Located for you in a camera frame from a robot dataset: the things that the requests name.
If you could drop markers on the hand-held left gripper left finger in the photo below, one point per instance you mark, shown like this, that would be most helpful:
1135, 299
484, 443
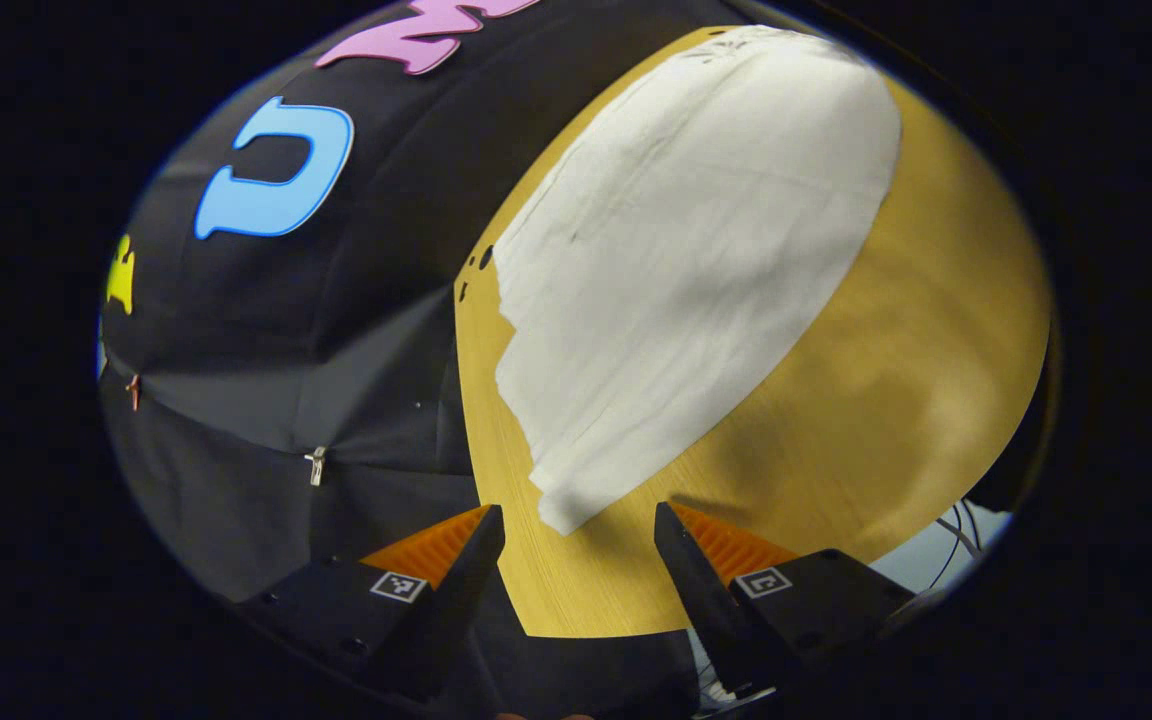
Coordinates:
446, 600

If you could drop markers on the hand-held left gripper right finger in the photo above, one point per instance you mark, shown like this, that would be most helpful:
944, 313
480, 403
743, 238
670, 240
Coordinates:
696, 590

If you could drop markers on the white jeans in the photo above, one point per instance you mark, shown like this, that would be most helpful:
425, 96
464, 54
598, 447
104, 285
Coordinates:
686, 250

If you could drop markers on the silver backdrop clip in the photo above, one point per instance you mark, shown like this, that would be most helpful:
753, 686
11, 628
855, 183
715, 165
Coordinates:
316, 465

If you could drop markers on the black backdrop cloth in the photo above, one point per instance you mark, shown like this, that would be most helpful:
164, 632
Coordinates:
356, 330

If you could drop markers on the copper backdrop clip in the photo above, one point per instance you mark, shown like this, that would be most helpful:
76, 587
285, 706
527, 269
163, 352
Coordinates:
134, 391

